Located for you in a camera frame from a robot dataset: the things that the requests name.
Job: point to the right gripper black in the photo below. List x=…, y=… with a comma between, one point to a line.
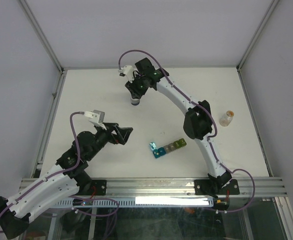
x=135, y=93

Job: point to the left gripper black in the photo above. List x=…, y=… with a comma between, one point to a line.
x=122, y=134

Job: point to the white pill bottle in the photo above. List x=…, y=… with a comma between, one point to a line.
x=134, y=101

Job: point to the weekly pill organizer strip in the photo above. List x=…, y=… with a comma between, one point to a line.
x=166, y=149

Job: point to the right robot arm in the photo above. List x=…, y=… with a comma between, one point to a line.
x=198, y=122

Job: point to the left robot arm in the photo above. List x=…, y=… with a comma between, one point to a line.
x=67, y=177

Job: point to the clear small pill bottle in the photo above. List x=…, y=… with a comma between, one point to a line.
x=226, y=118

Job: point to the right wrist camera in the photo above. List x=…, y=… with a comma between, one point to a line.
x=128, y=72

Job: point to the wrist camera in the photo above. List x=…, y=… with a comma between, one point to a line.
x=96, y=117
x=128, y=72

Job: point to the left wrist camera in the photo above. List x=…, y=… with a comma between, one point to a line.
x=96, y=117

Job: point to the aluminium mounting rail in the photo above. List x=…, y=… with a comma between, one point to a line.
x=260, y=187

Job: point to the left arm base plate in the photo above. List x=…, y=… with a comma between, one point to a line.
x=96, y=187

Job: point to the white slotted cable duct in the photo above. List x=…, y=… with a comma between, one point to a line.
x=140, y=201

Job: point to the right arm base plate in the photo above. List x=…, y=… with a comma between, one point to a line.
x=206, y=187

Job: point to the left aluminium frame post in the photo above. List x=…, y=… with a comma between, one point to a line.
x=40, y=34

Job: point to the aluminium frame post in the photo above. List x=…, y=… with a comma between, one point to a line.
x=40, y=34
x=257, y=33

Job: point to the right aluminium frame post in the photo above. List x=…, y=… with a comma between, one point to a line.
x=257, y=33

